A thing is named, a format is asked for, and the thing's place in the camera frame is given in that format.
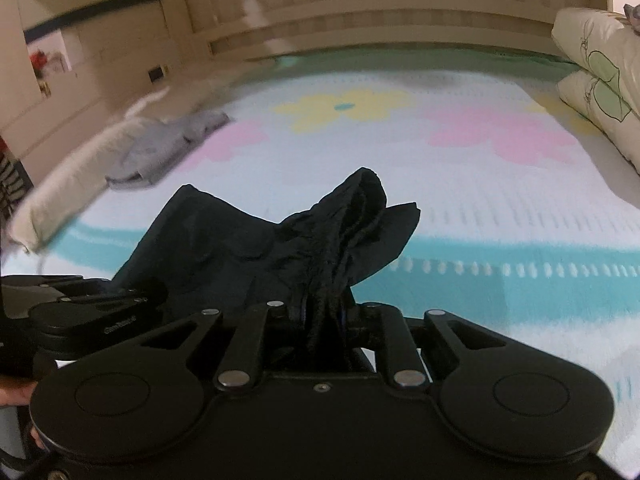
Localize black pants with grey stripe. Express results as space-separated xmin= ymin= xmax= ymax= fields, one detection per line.
xmin=112 ymin=168 xmax=421 ymax=327

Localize left hand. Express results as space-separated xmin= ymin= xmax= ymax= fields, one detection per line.
xmin=0 ymin=378 xmax=47 ymax=453

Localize white pillow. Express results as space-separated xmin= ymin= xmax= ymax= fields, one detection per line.
xmin=8 ymin=117 xmax=157 ymax=252

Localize folded grey garment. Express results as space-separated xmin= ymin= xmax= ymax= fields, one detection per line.
xmin=105 ymin=110 xmax=230 ymax=190

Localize floral bed blanket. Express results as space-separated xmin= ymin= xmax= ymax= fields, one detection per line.
xmin=2 ymin=49 xmax=639 ymax=477

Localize folded floral quilt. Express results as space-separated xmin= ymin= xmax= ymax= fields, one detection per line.
xmin=551 ymin=8 xmax=639 ymax=167

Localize black wall outlet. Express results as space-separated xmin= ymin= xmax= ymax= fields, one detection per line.
xmin=148 ymin=66 xmax=165 ymax=82

